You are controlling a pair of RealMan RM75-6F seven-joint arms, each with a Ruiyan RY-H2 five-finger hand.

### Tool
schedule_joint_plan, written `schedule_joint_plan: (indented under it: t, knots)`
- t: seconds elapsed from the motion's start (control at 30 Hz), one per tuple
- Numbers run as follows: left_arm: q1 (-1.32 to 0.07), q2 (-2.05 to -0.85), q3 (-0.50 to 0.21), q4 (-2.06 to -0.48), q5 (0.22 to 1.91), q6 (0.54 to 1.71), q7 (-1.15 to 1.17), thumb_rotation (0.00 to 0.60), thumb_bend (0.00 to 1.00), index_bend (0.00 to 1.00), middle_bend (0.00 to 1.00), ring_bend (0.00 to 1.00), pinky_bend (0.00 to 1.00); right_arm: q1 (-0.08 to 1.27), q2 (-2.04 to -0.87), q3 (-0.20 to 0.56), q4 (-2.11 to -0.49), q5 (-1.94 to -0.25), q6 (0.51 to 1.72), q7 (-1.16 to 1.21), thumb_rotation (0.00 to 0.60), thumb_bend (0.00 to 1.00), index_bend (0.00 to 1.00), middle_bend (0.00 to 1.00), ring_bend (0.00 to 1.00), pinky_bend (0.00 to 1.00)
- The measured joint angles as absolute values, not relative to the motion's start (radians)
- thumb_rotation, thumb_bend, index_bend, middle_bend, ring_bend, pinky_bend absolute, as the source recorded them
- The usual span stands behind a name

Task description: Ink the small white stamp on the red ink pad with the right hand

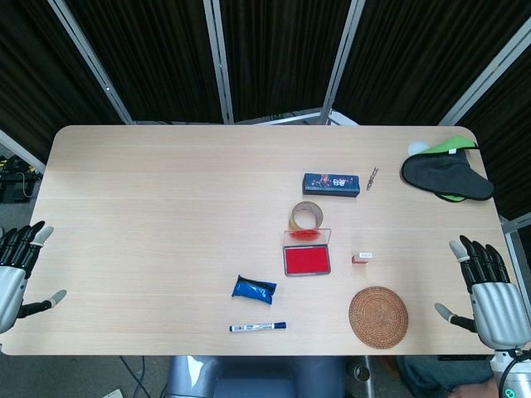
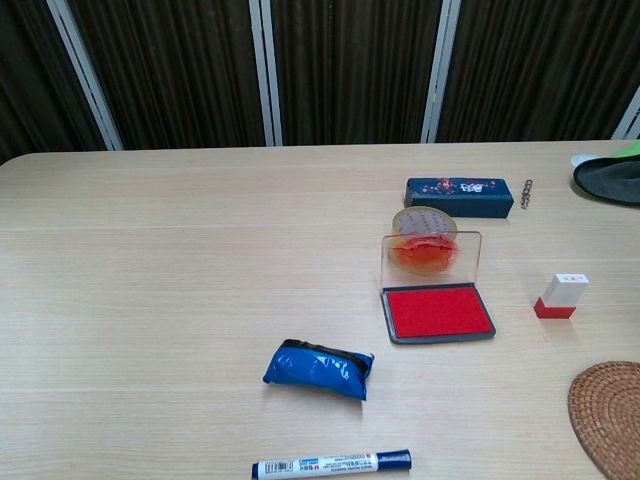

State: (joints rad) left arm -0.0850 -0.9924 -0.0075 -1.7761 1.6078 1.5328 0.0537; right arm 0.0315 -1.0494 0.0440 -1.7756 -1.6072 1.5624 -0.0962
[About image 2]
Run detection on bright green cloth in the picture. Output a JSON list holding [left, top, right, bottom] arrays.
[[607, 139, 640, 160]]

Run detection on dark curtain panel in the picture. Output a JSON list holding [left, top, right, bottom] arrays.
[[269, 0, 444, 146], [67, 0, 265, 151], [437, 0, 640, 144], [0, 0, 107, 164]]

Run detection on blue whiteboard marker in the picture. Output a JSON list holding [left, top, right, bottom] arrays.
[[251, 448, 414, 480]]

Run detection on blue foil packet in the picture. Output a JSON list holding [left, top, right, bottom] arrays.
[[262, 338, 375, 402]]

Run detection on dark blue decorated box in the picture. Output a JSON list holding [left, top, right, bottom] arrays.
[[403, 177, 515, 220]]

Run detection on white and red stamp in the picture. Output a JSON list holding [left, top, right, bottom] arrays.
[[533, 273, 591, 320]]

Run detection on grey screen post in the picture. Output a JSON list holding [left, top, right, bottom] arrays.
[[47, 0, 125, 151], [248, 0, 284, 147], [420, 0, 462, 145], [612, 84, 640, 141]]

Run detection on woven rattan coaster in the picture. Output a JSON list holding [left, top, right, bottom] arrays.
[[567, 360, 640, 480]]

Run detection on red ink pad clear lid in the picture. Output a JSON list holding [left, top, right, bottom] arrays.
[[380, 229, 497, 345]]

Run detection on black and green object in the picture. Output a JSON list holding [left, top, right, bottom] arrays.
[[572, 157, 640, 205]]

